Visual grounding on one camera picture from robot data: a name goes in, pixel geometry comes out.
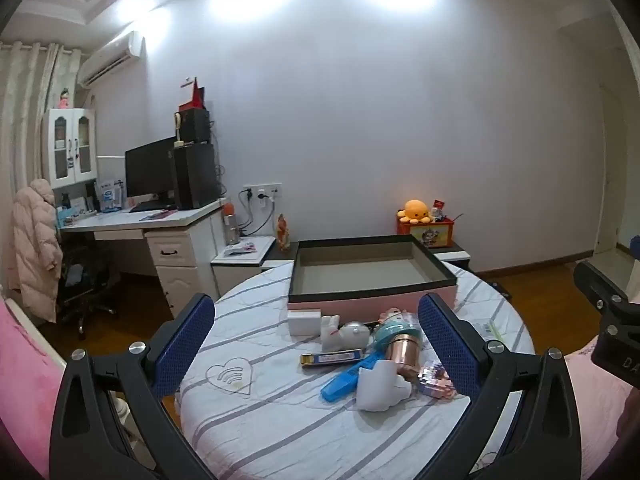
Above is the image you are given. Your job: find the blue printed box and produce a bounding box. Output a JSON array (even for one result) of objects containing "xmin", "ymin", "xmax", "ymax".
[{"xmin": 97, "ymin": 180, "xmax": 124, "ymax": 211}]

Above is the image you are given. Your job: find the pink down jacket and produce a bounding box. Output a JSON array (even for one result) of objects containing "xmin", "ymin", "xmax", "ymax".
[{"xmin": 8, "ymin": 178, "xmax": 63, "ymax": 323}]

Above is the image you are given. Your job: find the white door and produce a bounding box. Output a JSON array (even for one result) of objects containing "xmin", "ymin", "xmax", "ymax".
[{"xmin": 594, "ymin": 82, "xmax": 633, "ymax": 261}]

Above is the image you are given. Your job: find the gold box with blue label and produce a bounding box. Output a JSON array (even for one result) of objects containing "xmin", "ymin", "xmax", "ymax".
[{"xmin": 300, "ymin": 350, "xmax": 367, "ymax": 368}]

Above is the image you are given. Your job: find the black office chair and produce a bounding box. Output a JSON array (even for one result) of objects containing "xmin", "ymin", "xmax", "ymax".
[{"xmin": 55, "ymin": 235, "xmax": 122, "ymax": 339}]

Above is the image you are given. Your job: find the orange octopus plush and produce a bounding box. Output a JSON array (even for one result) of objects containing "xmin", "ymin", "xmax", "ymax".
[{"xmin": 397, "ymin": 200, "xmax": 435, "ymax": 224}]

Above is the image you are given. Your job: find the clear packet with printed card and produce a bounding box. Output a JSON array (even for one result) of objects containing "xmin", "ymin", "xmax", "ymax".
[{"xmin": 472, "ymin": 317, "xmax": 503, "ymax": 344}]

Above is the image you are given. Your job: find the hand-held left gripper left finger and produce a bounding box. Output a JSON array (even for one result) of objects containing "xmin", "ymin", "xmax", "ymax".
[{"xmin": 49, "ymin": 292, "xmax": 217, "ymax": 480}]

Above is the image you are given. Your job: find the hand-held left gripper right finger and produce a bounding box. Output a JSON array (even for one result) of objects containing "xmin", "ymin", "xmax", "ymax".
[{"xmin": 417, "ymin": 292, "xmax": 583, "ymax": 480}]

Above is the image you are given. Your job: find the white glass-door cabinet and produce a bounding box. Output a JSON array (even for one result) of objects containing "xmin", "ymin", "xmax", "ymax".
[{"xmin": 42, "ymin": 108, "xmax": 98, "ymax": 190}]

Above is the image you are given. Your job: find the white wall socket strip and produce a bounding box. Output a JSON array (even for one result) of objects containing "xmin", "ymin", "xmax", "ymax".
[{"xmin": 243, "ymin": 183, "xmax": 282, "ymax": 199}]

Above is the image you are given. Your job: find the orange snack bag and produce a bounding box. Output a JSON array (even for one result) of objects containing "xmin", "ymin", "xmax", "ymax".
[{"xmin": 276, "ymin": 213, "xmax": 292, "ymax": 252}]

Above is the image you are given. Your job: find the pink block toy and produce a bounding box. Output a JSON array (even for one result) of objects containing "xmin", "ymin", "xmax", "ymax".
[{"xmin": 417, "ymin": 365, "xmax": 456, "ymax": 402}]

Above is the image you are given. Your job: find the person's right forearm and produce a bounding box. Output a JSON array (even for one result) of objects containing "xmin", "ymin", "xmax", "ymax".
[{"xmin": 617, "ymin": 392, "xmax": 640, "ymax": 437}]

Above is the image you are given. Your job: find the black computer tower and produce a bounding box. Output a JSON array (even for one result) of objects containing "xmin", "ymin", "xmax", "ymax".
[{"xmin": 170, "ymin": 143, "xmax": 221, "ymax": 211}]

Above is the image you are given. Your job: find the teal and copper canister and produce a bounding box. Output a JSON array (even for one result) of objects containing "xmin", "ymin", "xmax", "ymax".
[{"xmin": 372, "ymin": 321, "xmax": 422, "ymax": 382}]

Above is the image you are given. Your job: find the black speaker box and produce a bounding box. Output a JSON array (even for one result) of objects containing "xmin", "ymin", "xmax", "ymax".
[{"xmin": 179, "ymin": 108, "xmax": 212, "ymax": 144}]

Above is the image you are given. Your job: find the bottle with orange cap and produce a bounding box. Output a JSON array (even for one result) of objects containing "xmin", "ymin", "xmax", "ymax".
[{"xmin": 223, "ymin": 204, "xmax": 241, "ymax": 245}]

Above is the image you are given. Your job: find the white plastic holder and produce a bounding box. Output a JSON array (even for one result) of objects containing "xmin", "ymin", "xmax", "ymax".
[{"xmin": 356, "ymin": 359, "xmax": 412, "ymax": 412}]

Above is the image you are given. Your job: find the black power cable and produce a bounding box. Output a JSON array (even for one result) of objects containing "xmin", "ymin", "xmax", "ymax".
[{"xmin": 238, "ymin": 189, "xmax": 257, "ymax": 237}]

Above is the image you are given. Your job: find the small white box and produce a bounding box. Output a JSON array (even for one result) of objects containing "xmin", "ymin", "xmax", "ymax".
[{"xmin": 288, "ymin": 309, "xmax": 321, "ymax": 337}]

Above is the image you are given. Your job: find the cream curtain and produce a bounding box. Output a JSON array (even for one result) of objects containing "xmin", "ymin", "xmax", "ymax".
[{"xmin": 0, "ymin": 42, "xmax": 83, "ymax": 286}]

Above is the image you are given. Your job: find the white desk with drawers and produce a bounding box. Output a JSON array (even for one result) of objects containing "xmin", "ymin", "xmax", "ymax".
[{"xmin": 59, "ymin": 199, "xmax": 226, "ymax": 318}]

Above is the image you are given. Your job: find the pink striped packet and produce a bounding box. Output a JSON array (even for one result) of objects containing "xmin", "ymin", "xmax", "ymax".
[{"xmin": 377, "ymin": 308, "xmax": 416, "ymax": 329}]

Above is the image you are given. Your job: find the white air conditioner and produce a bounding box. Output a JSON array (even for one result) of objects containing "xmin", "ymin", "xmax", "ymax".
[{"xmin": 76, "ymin": 31, "xmax": 146, "ymax": 88}]

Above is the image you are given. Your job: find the blue plastic tool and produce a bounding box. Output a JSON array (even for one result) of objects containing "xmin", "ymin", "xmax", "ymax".
[{"xmin": 320, "ymin": 355, "xmax": 381, "ymax": 403}]

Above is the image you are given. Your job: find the pink box with black rim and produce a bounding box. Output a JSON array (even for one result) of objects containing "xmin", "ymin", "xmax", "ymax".
[{"xmin": 287, "ymin": 234, "xmax": 458, "ymax": 313}]

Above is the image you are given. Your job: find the red paper bag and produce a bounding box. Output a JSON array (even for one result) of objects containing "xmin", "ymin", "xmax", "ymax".
[{"xmin": 179, "ymin": 78, "xmax": 207, "ymax": 111}]

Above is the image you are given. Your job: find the orange printed storage box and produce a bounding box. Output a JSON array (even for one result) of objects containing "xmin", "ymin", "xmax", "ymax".
[{"xmin": 397, "ymin": 216, "xmax": 454, "ymax": 248}]

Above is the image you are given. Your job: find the black-topped white low cabinet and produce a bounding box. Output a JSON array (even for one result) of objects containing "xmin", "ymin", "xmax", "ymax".
[{"xmin": 261, "ymin": 237, "xmax": 473, "ymax": 273}]

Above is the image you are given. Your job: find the black computer monitor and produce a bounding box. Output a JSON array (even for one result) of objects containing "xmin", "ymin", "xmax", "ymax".
[{"xmin": 124, "ymin": 136, "xmax": 178, "ymax": 206}]

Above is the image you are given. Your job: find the pink bed blanket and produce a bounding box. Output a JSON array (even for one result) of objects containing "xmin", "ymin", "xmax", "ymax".
[{"xmin": 0, "ymin": 300, "xmax": 67, "ymax": 480}]

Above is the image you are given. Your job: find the white bedside cabinet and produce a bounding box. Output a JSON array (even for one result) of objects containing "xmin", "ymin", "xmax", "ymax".
[{"xmin": 210, "ymin": 236, "xmax": 277, "ymax": 301}]

